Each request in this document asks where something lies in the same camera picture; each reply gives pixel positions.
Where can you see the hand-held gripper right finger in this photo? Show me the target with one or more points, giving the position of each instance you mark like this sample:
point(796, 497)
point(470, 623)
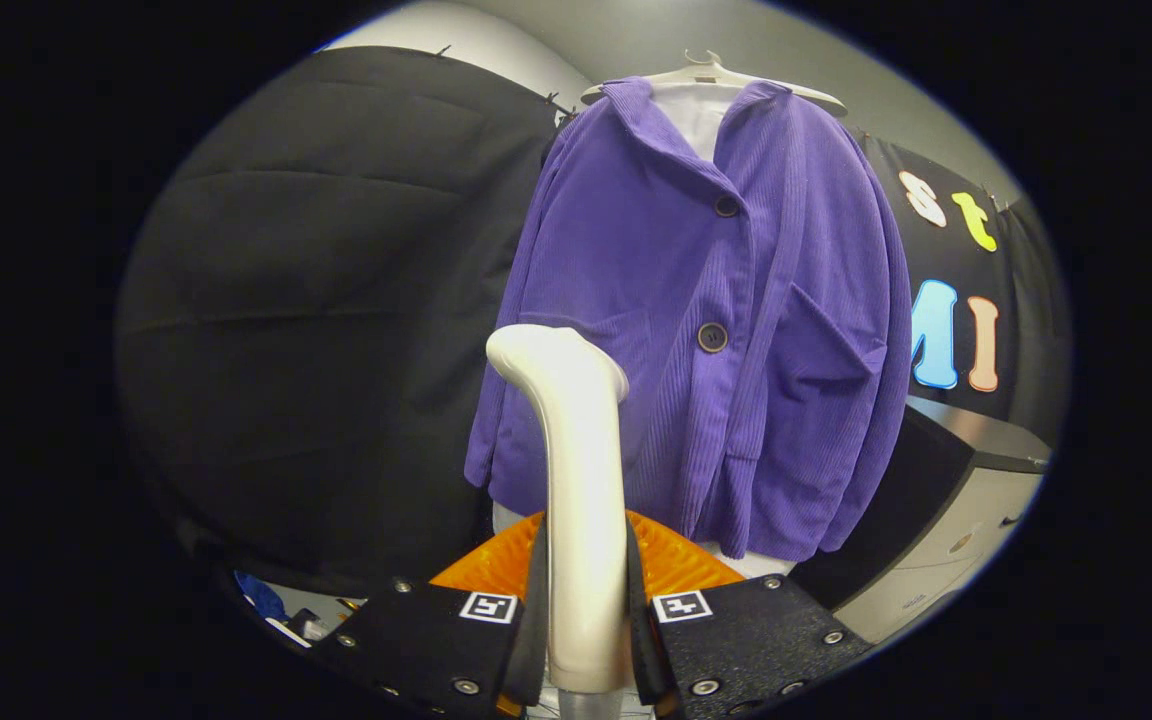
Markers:
point(642, 650)

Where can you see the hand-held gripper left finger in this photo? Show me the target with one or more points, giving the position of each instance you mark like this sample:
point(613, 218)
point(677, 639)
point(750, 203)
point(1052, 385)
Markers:
point(534, 650)

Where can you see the white garment steamer head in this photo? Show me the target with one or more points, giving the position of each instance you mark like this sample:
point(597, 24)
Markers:
point(586, 480)

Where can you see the white clothes hanger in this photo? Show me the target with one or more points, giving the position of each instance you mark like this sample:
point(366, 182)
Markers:
point(716, 72)

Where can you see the blue cloth item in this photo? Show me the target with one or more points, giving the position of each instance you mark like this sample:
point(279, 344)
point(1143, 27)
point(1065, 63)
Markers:
point(258, 592)

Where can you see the cream cabinet with dark top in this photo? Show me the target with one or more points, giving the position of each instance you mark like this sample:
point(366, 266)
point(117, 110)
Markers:
point(946, 540)

